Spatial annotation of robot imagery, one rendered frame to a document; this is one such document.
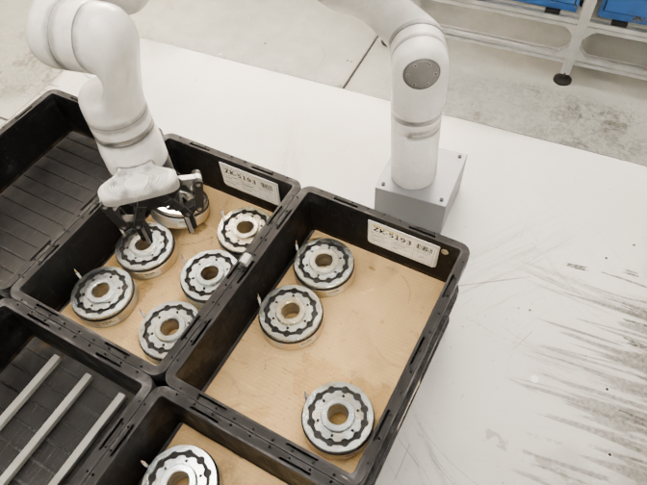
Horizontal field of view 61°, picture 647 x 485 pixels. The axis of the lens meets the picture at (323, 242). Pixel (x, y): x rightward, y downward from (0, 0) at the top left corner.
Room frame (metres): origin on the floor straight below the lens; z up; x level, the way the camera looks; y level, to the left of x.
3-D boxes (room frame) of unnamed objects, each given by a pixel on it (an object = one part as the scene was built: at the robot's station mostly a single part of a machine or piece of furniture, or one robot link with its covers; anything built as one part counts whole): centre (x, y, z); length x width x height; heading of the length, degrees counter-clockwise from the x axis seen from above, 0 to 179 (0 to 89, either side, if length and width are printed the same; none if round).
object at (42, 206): (0.71, 0.51, 0.87); 0.40 x 0.30 x 0.11; 148
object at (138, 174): (0.49, 0.22, 1.18); 0.11 x 0.09 x 0.06; 13
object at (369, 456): (0.39, 0.00, 0.92); 0.40 x 0.30 x 0.02; 148
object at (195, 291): (0.52, 0.19, 0.86); 0.10 x 0.10 x 0.01
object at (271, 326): (0.43, 0.06, 0.86); 0.10 x 0.10 x 0.01
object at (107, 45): (0.50, 0.21, 1.28); 0.09 x 0.07 x 0.15; 70
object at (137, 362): (0.55, 0.26, 0.92); 0.40 x 0.30 x 0.02; 148
